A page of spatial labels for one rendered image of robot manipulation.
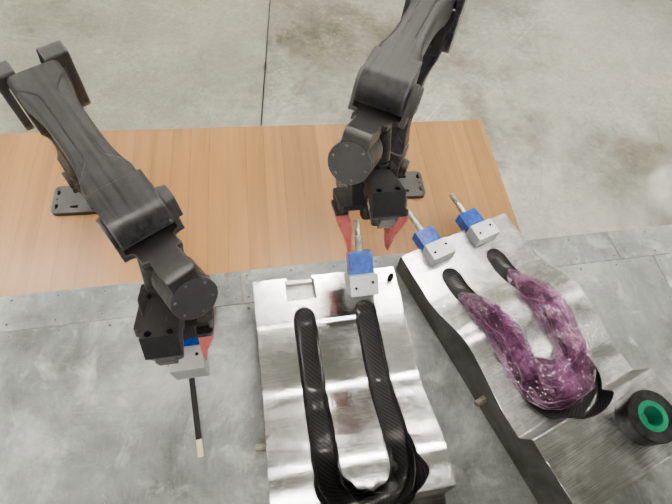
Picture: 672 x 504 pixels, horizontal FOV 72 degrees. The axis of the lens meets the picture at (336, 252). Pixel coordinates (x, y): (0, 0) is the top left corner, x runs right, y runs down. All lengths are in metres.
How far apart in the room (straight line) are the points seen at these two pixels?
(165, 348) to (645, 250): 1.03
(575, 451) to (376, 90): 0.61
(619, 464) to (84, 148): 0.86
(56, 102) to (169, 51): 2.09
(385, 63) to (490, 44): 2.36
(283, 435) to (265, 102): 1.88
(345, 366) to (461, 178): 0.56
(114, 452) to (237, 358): 0.24
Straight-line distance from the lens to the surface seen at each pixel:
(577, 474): 0.85
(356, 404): 0.77
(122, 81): 2.61
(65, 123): 0.64
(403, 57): 0.66
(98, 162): 0.60
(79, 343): 0.97
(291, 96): 2.43
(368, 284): 0.81
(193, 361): 0.74
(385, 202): 0.60
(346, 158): 0.59
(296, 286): 0.87
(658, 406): 0.91
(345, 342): 0.81
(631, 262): 1.21
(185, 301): 0.55
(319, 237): 0.99
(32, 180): 1.21
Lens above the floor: 1.65
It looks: 61 degrees down
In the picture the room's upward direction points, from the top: 9 degrees clockwise
